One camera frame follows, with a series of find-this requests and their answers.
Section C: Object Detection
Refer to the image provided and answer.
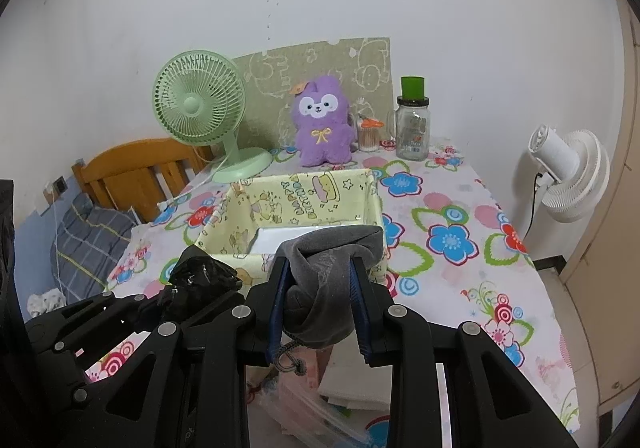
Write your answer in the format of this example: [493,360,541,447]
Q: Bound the yellow cartoon fabric box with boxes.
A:
[195,168,384,286]

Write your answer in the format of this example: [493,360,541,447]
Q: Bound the beige wooden door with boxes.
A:
[561,0,639,413]

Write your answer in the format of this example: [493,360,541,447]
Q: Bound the white fan power cable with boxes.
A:
[156,154,227,210]

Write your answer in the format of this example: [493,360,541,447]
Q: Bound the wall power socket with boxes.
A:
[52,176,67,196]

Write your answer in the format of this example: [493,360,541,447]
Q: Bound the toothpick jar orange lid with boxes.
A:
[357,114,385,152]

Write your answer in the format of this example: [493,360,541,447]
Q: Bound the white floor fan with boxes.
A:
[527,124,611,224]

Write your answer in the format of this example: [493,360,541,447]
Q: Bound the black plastic bag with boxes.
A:
[160,246,243,310]

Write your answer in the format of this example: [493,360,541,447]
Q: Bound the pink sachet packet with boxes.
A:
[279,346,333,390]

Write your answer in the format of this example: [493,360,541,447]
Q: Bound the glass jar green lid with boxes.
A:
[395,76,431,161]

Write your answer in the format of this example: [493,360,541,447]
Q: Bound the purple plush toy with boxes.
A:
[291,75,356,168]

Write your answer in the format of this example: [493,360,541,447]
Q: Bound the green cartoon wall mat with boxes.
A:
[233,38,394,149]

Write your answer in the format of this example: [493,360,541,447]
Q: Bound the grey plaid pillow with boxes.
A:
[51,192,140,304]

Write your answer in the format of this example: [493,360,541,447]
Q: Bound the green desk fan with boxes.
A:
[152,50,272,184]

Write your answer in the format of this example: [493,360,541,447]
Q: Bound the white crumpled cloth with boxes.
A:
[27,288,66,318]

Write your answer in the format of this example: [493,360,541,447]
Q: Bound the grey drawstring pouch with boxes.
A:
[272,225,384,372]

